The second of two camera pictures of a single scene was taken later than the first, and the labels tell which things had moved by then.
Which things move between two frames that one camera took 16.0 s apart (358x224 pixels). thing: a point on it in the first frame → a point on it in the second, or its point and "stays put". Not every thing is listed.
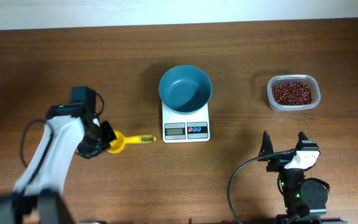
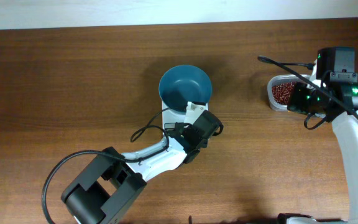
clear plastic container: [309, 80] stays put
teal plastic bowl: [184, 89] stays put
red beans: [292, 93] stays put
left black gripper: [107, 134] → [185, 134]
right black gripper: [278, 165] → [295, 101]
